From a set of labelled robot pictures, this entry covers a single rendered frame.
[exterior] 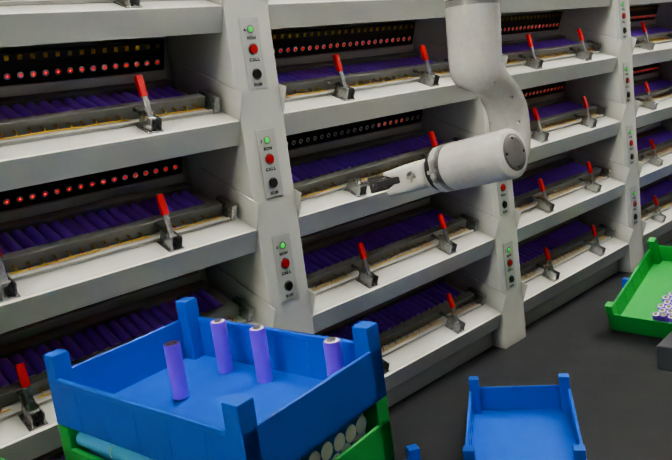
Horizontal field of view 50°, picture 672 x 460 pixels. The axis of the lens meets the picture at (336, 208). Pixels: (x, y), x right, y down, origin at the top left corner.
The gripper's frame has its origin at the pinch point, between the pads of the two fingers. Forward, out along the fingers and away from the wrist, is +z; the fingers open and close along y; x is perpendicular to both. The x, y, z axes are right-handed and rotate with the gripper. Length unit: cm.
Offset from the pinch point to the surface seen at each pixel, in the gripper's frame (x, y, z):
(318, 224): -4.7, -12.4, 6.8
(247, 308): -15.9, -29.4, 12.1
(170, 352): -10, -66, -28
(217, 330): -10, -58, -26
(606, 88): 8, 113, 8
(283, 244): -6.1, -22.7, 5.4
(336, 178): 3.0, -1.8, 10.4
